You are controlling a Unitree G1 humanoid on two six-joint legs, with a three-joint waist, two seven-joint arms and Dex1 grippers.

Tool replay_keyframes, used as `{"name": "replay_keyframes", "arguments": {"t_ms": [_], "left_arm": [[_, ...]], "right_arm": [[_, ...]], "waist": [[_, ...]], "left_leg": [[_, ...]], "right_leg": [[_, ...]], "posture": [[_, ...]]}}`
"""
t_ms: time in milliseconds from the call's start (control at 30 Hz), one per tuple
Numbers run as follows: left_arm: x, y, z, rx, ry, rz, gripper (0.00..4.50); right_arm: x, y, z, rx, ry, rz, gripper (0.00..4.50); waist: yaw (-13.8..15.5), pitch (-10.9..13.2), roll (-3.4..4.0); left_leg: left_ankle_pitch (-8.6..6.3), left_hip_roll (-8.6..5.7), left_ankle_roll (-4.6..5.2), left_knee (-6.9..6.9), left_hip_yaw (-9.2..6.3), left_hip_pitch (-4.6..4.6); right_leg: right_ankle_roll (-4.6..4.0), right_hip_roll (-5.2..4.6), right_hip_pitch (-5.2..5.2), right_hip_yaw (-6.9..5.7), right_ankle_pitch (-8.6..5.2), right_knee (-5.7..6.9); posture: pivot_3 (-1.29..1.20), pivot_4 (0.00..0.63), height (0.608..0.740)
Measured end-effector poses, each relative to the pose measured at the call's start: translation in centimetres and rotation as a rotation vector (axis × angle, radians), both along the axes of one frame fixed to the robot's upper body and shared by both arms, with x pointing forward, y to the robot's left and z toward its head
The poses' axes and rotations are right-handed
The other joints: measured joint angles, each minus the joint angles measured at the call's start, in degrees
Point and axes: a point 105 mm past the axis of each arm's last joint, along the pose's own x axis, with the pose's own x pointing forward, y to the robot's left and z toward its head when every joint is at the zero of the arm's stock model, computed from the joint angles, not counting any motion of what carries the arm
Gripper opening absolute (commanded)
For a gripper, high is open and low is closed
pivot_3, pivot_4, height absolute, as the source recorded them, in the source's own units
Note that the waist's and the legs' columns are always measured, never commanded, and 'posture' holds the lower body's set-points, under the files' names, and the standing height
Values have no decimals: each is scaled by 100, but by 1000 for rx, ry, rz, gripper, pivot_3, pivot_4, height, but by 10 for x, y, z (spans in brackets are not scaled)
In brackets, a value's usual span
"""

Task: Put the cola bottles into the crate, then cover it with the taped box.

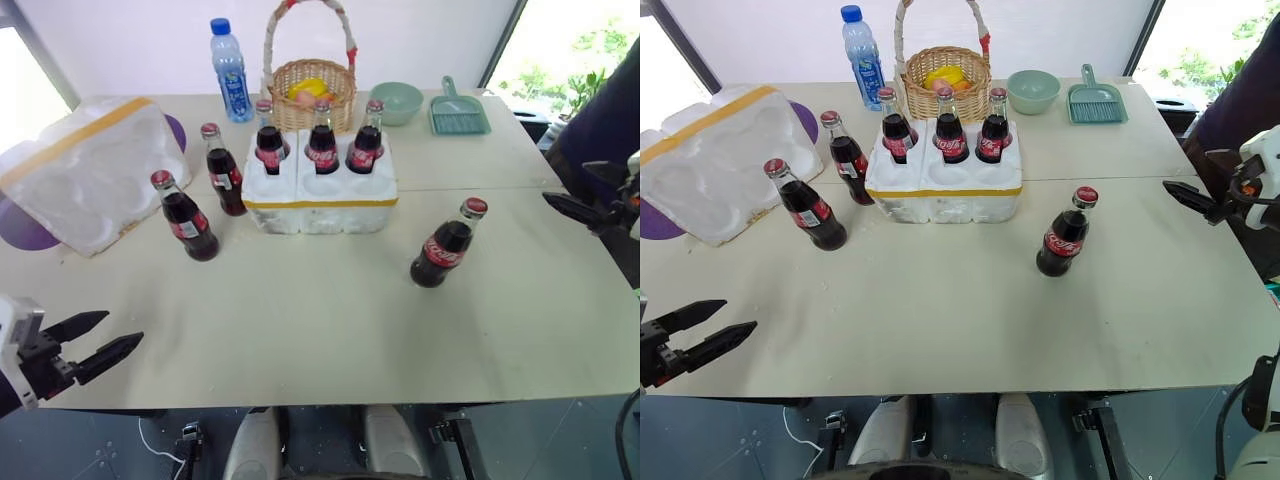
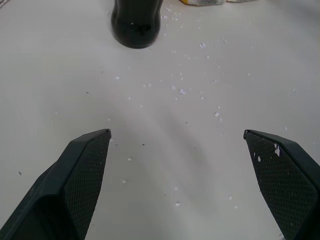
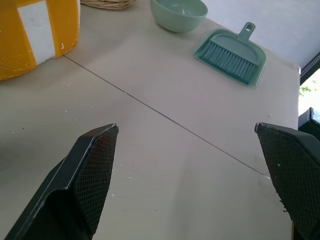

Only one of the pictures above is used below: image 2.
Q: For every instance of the yellow object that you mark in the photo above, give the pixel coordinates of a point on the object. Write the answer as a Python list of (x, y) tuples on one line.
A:
[(184, 1)]

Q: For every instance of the dark cola bottle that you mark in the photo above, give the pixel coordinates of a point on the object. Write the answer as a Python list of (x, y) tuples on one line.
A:
[(136, 25)]

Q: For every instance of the yellow white container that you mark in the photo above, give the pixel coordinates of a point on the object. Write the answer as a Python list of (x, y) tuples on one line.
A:
[(207, 2)]

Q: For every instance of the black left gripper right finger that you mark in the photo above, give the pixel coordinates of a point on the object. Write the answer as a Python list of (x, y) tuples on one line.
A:
[(287, 185)]

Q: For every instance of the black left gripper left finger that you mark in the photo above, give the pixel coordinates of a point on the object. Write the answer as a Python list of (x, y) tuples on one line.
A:
[(75, 185)]

